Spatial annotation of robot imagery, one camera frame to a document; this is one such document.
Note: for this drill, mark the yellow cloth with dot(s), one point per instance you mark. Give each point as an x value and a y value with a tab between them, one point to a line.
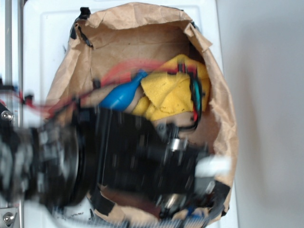
167	91

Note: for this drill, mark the blue plastic bottle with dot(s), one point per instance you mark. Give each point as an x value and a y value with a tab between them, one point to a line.
122	95

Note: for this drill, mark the aluminium frame rail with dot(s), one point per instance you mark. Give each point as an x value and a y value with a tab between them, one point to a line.
11	72

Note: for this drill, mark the black mounting bracket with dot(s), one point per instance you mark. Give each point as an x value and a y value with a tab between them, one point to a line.
6	118

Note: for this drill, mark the white plastic tray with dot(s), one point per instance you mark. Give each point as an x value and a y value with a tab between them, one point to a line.
67	43

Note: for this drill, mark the brown paper bag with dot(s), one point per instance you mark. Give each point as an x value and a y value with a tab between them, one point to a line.
122	72

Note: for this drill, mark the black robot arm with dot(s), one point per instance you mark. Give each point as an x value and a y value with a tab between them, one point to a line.
57	165

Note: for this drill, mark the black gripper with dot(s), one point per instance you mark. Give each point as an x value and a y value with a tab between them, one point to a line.
153	161

